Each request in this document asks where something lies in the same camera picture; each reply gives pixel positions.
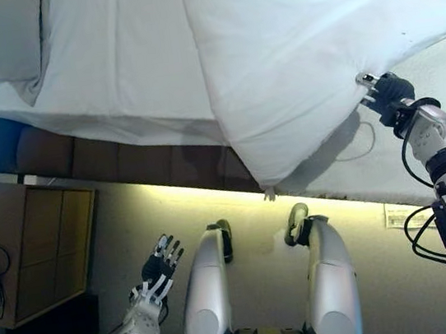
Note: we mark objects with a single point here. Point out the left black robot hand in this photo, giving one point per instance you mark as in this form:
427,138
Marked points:
157,263

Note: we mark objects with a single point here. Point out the white duvet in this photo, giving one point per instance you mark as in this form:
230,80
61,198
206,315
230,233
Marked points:
295,61

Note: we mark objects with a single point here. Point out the brown upholstered bed frame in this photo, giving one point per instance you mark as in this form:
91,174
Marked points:
92,156

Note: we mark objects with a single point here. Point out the wooden nightstand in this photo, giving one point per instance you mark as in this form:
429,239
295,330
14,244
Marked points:
50,241

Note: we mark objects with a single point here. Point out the grey patterned rug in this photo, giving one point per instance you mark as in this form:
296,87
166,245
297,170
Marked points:
396,217

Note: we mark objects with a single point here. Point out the silver left robot leg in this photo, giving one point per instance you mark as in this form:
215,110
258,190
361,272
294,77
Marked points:
204,286

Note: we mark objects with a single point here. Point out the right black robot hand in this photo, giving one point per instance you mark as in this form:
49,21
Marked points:
395,89

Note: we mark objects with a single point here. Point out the silver robot leg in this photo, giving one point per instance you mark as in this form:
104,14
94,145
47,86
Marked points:
204,286
332,276

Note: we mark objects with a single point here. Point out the silver right robot leg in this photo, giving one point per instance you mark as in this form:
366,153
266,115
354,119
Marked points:
332,276

